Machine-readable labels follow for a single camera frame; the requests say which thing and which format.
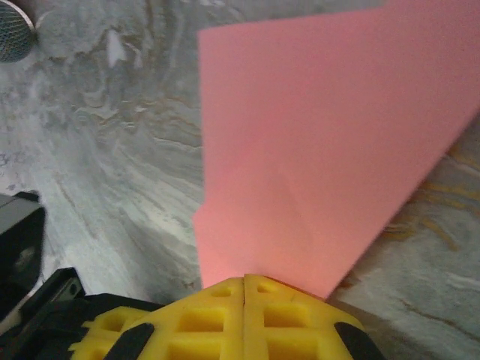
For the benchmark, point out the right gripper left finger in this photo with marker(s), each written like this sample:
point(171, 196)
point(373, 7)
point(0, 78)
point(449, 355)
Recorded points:
point(225, 311)

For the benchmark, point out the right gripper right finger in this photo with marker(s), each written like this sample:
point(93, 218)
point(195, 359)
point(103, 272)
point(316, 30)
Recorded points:
point(285, 311)

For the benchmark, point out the pink paper sheet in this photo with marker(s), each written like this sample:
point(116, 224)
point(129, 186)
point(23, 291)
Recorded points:
point(318, 131)

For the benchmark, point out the red cylinder marker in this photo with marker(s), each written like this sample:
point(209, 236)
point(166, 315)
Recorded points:
point(13, 33)

